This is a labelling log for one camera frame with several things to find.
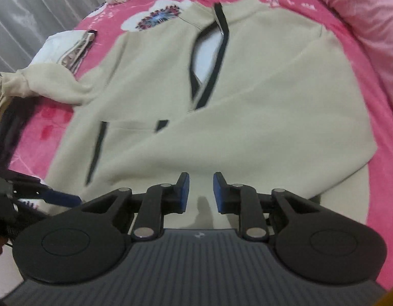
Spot pink floral blanket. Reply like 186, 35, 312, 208
7, 0, 393, 290

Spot white folded shirt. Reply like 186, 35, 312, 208
31, 29, 99, 72

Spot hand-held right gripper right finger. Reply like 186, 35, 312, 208
213, 172, 321, 242

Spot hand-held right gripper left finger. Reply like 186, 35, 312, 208
80, 172, 190, 241

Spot pink grey quilt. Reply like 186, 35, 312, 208
306, 0, 393, 123

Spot grey curtain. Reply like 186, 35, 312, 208
0, 0, 116, 80

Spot beige sweatshirt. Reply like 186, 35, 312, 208
0, 0, 378, 230

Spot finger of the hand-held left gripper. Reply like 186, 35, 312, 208
13, 183, 83, 208

